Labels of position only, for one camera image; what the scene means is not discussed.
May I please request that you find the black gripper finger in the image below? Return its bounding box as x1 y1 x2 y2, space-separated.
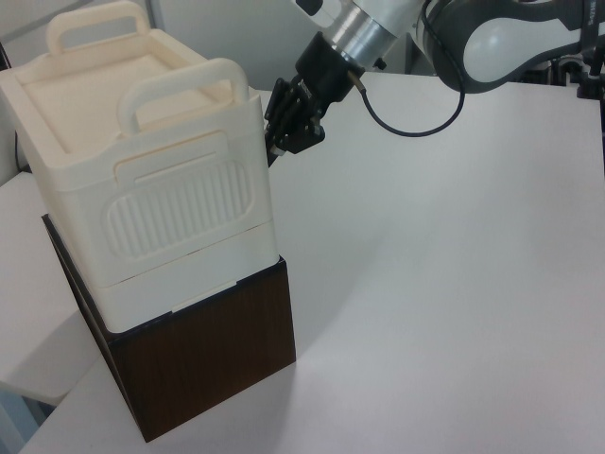
262 77 303 169
279 109 328 156

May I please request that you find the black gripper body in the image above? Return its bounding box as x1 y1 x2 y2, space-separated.
285 31 366 120

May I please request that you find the white side table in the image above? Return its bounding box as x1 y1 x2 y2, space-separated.
254 88 285 110
0 169 112 406

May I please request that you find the grey partition panel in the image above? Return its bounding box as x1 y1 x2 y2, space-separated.
158 0 327 92

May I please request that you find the dark wood grain box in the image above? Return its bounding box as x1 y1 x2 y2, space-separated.
41 213 297 444

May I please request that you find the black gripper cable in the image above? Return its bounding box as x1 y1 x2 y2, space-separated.
348 0 469 139

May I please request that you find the cream plastic cabinet with handles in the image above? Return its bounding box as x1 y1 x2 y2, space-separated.
0 0 277 333

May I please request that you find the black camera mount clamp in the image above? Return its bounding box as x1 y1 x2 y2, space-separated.
573 44 605 101

